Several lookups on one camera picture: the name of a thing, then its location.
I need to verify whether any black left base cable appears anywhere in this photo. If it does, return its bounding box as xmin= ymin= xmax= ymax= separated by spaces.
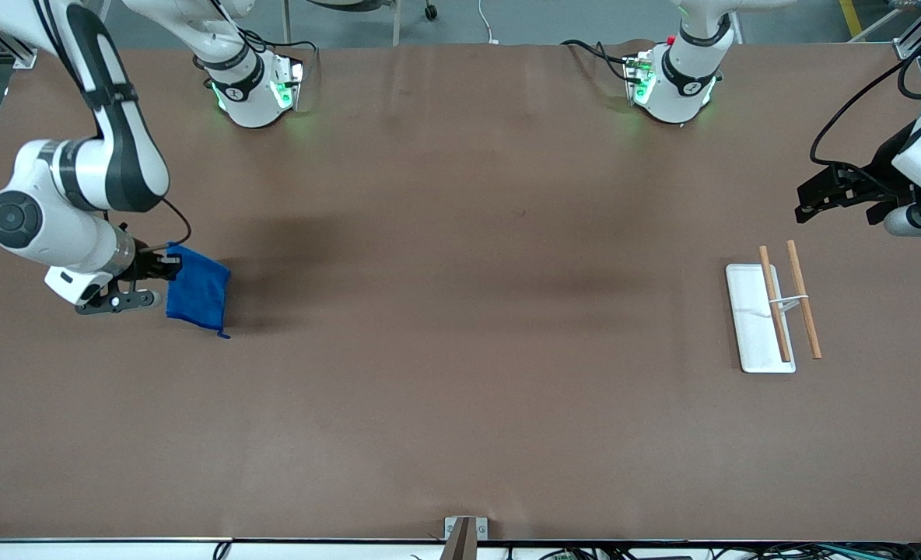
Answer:
xmin=560 ymin=39 xmax=637 ymax=83

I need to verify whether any brown post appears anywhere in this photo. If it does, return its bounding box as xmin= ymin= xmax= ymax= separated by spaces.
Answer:
xmin=439 ymin=518 xmax=478 ymax=560

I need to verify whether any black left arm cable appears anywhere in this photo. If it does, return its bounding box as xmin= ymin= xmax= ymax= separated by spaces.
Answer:
xmin=810 ymin=47 xmax=921 ymax=194

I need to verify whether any white floor cable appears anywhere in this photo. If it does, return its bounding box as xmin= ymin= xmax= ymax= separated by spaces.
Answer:
xmin=477 ymin=0 xmax=501 ymax=44

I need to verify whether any aluminium frame profile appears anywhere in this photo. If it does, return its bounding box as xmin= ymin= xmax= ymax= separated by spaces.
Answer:
xmin=0 ymin=0 xmax=68 ymax=69
xmin=892 ymin=0 xmax=921 ymax=61

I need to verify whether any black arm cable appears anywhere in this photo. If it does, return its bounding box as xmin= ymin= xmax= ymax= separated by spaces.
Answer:
xmin=810 ymin=47 xmax=921 ymax=194
xmin=138 ymin=196 xmax=194 ymax=254

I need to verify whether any black base cable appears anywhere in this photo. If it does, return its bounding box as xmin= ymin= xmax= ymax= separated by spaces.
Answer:
xmin=239 ymin=30 xmax=320 ymax=68
xmin=560 ymin=39 xmax=637 ymax=83

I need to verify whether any brown table cover sheet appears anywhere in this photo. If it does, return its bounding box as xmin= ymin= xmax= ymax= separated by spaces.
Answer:
xmin=0 ymin=40 xmax=921 ymax=544

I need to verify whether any grey metal bracket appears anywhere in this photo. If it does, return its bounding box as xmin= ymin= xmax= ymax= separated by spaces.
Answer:
xmin=443 ymin=516 xmax=489 ymax=541

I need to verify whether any blue microfibre towel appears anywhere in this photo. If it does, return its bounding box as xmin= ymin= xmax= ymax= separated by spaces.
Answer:
xmin=166 ymin=243 xmax=233 ymax=340

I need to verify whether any white rack with wooden bars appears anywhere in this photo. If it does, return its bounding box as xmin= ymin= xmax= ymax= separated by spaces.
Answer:
xmin=725 ymin=240 xmax=824 ymax=375

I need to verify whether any black right base cable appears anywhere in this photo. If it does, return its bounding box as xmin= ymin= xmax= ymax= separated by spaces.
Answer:
xmin=239 ymin=30 xmax=320 ymax=68

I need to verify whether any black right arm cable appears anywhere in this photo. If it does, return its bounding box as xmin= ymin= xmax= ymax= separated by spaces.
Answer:
xmin=138 ymin=196 xmax=194 ymax=254

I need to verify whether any cable bundle under table edge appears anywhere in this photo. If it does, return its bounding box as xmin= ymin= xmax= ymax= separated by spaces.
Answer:
xmin=410 ymin=542 xmax=921 ymax=560

